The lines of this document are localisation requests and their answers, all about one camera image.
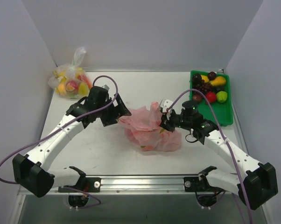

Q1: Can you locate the yellow fake mango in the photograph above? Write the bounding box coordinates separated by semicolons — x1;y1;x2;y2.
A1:
201;75;209;83

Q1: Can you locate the green fake custard apple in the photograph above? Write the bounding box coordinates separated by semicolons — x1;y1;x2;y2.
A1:
216;91;228;103

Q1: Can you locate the dark purple fake plum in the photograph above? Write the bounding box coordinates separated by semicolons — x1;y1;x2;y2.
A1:
207;71;217;81

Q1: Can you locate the dark maroon fake fruit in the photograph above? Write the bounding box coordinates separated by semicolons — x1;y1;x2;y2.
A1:
192;94;203;103

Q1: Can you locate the pink plastic bag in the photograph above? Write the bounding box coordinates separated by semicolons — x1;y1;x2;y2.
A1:
118;102;182;152

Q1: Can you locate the dark fake grapes bunch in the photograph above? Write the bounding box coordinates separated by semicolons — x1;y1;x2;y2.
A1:
193;81;213;95

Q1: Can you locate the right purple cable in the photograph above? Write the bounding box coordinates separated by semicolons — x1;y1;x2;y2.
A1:
167;89;253;224

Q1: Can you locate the black fake fruit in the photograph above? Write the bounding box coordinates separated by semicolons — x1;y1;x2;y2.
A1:
216;86;225;92

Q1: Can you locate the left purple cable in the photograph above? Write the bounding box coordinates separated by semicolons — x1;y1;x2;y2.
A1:
0;75;120;209

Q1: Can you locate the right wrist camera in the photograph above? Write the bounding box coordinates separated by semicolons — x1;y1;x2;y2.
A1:
159;99;173;119

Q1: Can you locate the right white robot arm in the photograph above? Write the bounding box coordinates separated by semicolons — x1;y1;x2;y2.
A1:
159;99;278;210

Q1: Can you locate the red fake pomegranate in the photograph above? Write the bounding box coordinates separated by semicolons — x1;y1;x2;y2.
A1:
205;91;217;104

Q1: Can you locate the orange yellow fake pear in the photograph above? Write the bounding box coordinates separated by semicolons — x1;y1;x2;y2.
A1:
210;76;226;87

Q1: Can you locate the aluminium front rail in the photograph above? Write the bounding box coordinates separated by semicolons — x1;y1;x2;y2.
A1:
18;174;268;196

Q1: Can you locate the dark fake mangosteen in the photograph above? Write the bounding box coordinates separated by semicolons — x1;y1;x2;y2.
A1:
191;73;202;84

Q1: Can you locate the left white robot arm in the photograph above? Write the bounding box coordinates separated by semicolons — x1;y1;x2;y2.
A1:
12;86;131;198

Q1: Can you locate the purple cable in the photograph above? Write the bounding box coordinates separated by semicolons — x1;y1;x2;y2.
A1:
167;89;253;224
0;75;120;209

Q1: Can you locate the clear bag of fruits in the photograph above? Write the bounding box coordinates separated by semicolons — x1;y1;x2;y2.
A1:
48;47;92;99

